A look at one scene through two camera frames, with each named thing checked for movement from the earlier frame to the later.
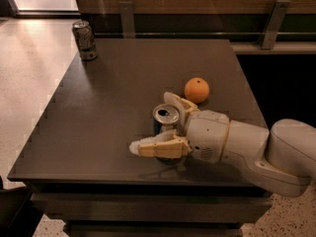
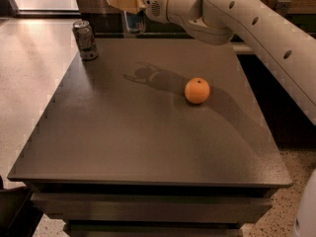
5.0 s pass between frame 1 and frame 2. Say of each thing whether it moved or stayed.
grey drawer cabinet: stayed
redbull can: moved
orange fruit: stayed
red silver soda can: stayed
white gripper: moved
